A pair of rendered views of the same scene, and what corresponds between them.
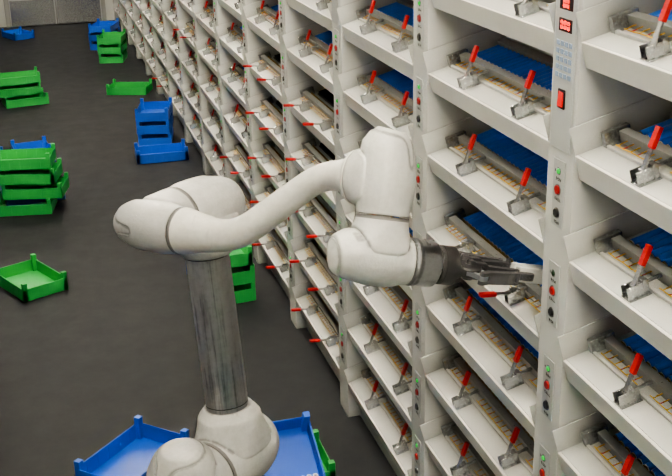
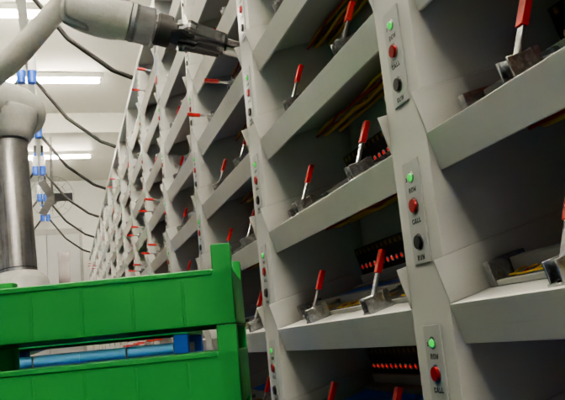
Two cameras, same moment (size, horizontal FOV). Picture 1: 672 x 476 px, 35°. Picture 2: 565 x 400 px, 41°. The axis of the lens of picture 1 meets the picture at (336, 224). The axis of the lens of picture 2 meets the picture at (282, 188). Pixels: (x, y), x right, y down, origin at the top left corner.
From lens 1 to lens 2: 1.58 m
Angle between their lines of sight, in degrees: 31
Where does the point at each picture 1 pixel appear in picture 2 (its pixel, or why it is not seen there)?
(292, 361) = not seen: outside the picture
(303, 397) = not seen: outside the picture
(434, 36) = not seen: outside the picture
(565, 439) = (266, 127)
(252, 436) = not seen: hidden behind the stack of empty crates
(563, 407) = (259, 96)
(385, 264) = (103, 1)
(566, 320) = (250, 17)
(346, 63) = (166, 123)
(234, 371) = (23, 233)
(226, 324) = (18, 191)
